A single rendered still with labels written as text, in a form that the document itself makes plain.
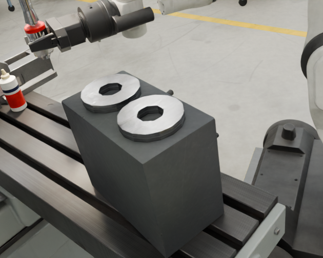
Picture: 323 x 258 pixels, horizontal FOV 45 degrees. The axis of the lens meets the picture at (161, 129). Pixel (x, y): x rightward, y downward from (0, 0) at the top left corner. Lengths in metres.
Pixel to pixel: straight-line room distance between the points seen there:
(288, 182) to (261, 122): 1.24
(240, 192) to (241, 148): 1.58
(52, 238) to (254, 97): 1.88
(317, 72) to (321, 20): 0.11
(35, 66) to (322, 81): 0.72
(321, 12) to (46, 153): 0.63
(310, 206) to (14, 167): 0.79
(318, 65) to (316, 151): 0.53
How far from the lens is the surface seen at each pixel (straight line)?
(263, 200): 0.66
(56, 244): 1.08
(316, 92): 0.92
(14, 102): 1.03
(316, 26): 0.90
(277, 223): 0.66
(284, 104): 2.58
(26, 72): 1.11
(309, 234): 1.13
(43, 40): 0.94
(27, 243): 1.02
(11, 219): 0.97
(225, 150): 2.24
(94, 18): 0.95
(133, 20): 0.95
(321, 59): 0.88
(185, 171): 0.52
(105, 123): 0.54
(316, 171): 1.29
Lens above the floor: 1.45
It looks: 36 degrees down
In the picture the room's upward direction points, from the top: 11 degrees counter-clockwise
